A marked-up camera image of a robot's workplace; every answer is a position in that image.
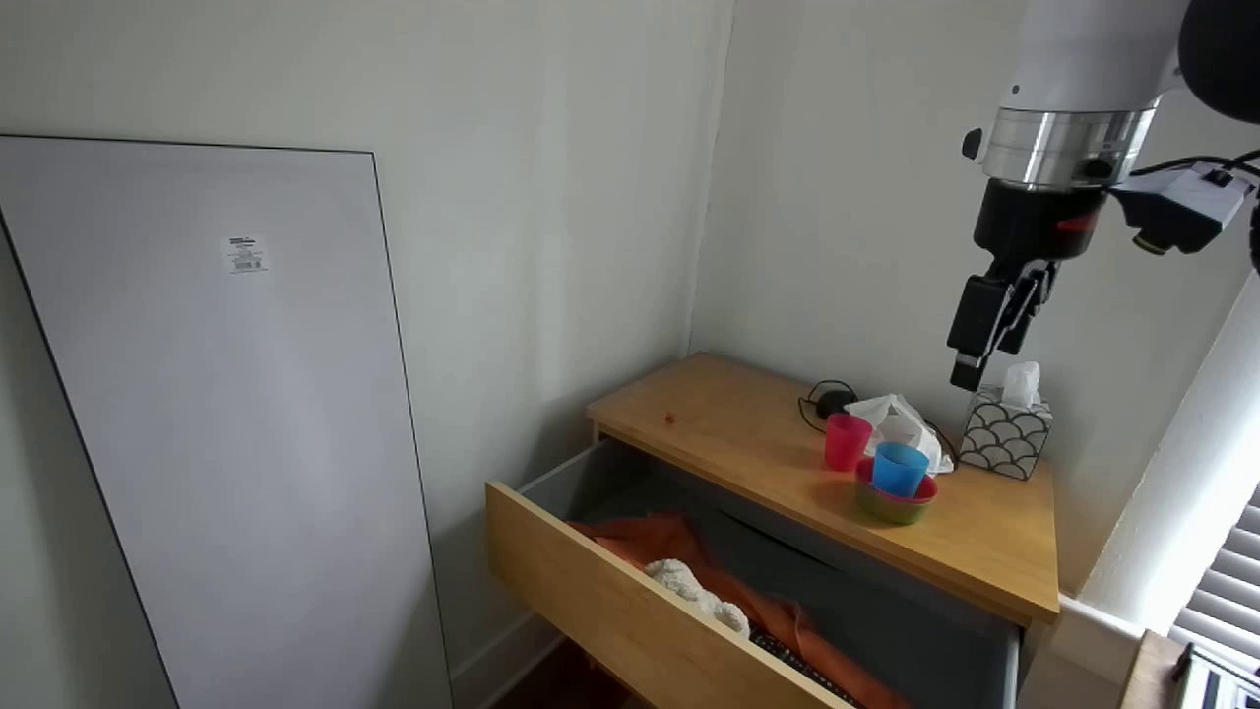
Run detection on white window blinds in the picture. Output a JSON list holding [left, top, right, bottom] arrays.
[[1168, 485, 1260, 709]]

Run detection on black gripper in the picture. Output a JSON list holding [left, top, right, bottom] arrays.
[[946, 174, 1111, 400]]

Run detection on white rolled sock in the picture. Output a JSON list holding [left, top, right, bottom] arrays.
[[643, 557, 755, 646]]

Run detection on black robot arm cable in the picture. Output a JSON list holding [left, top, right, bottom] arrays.
[[1120, 146, 1260, 180]]

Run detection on white window frame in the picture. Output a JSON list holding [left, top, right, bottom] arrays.
[[1065, 274, 1260, 687]]

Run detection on scale-patterned tissue box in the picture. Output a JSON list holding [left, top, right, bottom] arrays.
[[952, 393, 1053, 485]]

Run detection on red plastic cup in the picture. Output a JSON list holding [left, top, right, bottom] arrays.
[[817, 409, 878, 476]]

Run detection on pink plastic bowl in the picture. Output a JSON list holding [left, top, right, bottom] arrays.
[[853, 456, 939, 514]]

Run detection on wooden dresser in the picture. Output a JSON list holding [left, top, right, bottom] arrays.
[[584, 351, 1065, 709]]

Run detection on green plastic bowl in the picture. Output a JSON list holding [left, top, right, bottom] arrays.
[[859, 485, 935, 533]]

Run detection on large white board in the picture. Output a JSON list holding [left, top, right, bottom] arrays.
[[0, 129, 455, 709]]

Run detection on crumpled white tissue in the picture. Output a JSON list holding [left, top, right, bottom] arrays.
[[843, 392, 960, 481]]

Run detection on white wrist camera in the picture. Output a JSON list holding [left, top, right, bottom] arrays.
[[1111, 157, 1254, 259]]

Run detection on wooden drawer with grey inside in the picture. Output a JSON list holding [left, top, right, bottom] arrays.
[[484, 436, 1026, 709]]

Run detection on white tissue in box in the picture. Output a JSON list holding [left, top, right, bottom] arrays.
[[996, 360, 1047, 413]]

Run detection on blue plastic cup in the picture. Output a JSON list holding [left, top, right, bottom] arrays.
[[870, 442, 931, 499]]

